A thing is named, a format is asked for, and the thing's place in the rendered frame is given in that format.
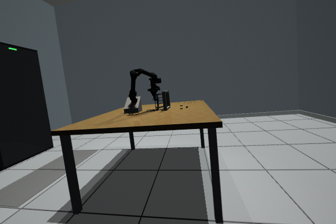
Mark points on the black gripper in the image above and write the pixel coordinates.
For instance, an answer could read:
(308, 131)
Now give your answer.
(153, 89)

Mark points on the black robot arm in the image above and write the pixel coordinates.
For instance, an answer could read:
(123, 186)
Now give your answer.
(133, 74)

